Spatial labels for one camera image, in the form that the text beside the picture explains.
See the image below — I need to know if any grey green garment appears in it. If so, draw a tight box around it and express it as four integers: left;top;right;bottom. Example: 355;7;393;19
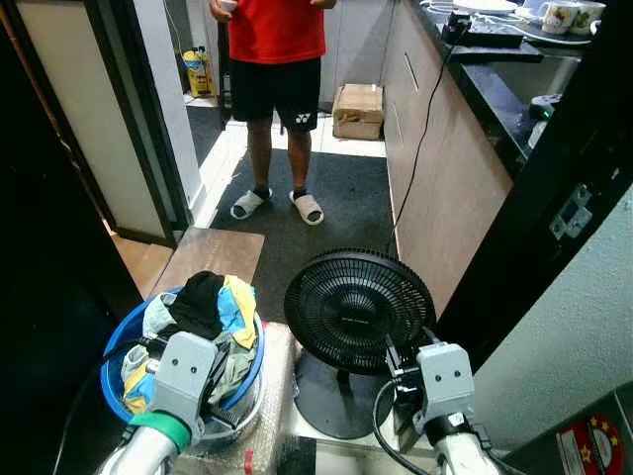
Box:
210;331;257;405

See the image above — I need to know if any grey washing machine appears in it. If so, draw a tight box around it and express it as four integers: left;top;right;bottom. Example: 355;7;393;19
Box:
504;381;633;475

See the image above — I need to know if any blue plastic laundry basin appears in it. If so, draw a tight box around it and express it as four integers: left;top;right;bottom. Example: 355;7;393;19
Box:
101;286;267;428

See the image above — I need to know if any blue and yellow garment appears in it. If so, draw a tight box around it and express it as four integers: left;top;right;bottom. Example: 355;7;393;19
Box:
119;274;260;415

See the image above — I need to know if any plastic wrapped box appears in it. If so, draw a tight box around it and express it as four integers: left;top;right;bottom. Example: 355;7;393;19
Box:
166;321;299;475

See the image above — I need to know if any black standing fan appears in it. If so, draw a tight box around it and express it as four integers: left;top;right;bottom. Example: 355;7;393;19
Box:
283;248;437;442

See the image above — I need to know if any black garment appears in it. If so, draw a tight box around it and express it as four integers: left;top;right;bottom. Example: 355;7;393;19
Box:
169;270;227;341

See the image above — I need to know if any pale grey garment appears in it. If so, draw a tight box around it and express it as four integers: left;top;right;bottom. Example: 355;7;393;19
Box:
140;293;181;339

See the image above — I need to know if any brown doormat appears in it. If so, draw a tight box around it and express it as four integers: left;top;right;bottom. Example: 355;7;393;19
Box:
146;227;267;301

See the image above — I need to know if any dark grey floor mat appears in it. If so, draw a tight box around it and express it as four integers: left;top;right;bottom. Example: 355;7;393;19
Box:
210;148;399;326

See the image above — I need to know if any brown wooden cabinet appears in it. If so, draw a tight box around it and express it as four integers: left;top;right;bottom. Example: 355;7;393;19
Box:
380;0;517;318

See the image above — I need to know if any red round sticker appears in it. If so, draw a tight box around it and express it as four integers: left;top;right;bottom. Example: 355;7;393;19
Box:
555;415;627;475

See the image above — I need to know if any metal strike plate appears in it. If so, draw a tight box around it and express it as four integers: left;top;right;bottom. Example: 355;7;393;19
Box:
549;182;595;242

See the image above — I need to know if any brown cardboard box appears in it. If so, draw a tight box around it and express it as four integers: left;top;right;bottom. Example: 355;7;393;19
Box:
331;83;386;142

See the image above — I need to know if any black countertop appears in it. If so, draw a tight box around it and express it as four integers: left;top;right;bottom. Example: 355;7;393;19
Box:
410;0;633;181

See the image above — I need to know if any yellow plastic bottle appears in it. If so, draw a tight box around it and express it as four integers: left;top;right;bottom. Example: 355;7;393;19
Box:
182;47;217;99

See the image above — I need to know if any person in red shirt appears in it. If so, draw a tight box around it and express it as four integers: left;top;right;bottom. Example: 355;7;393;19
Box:
208;0;339;227

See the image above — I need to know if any black countertop device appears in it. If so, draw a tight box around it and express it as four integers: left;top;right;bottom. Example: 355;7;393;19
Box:
439;11;526;50

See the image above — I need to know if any white plate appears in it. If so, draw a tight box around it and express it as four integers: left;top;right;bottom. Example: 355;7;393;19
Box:
450;0;521;17

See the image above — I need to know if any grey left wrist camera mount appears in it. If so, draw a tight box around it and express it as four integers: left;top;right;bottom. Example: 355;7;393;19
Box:
146;331;220;425

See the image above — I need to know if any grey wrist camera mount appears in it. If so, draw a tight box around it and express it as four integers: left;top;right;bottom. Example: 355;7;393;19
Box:
146;331;220;425
414;342;477;423

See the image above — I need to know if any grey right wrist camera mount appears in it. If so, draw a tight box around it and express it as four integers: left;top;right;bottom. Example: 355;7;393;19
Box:
414;342;477;423

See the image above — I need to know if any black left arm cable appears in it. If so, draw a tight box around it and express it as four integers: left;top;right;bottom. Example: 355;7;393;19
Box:
54;336;151;475

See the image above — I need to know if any black hanging power cable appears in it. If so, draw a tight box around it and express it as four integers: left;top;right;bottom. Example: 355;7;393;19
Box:
390;38;458;250

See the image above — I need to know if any beige door with black frame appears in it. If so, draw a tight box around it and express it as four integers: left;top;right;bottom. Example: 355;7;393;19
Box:
14;0;192;246

